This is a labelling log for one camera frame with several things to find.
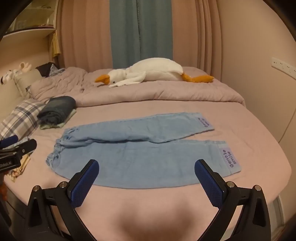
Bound blue curtain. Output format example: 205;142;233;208
109;0;173;69

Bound yellow hanging cloth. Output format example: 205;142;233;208
51;30;61;57

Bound white wall shelf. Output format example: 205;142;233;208
0;0;59;42

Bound pink quilted duvet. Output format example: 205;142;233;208
30;66;246;108

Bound white bunny plush toy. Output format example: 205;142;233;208
0;62;32;84

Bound folded dark blue jeans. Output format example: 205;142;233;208
37;96;77;126

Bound white goose plush toy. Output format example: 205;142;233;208
95;58;215;89

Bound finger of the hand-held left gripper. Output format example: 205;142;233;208
0;135;19;149
0;138;37;157

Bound pink curtain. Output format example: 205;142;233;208
56;0;114;70
171;0;223;82

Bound plaid pillow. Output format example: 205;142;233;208
0;99;47;142

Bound light blue denim pants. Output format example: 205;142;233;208
45;112;242;189

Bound grey pillow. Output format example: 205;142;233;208
14;69;45;99

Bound yellowish patterned cloth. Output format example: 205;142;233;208
4;155;31;184

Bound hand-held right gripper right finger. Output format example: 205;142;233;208
194;159;271;241

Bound folded light green garment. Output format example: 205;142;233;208
39;109;77;130

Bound white wall power strip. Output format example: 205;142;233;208
271;57;296;78

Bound dark clothing pile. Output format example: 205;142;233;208
35;62;66;77

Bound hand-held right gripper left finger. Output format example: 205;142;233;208
25;159;100;241

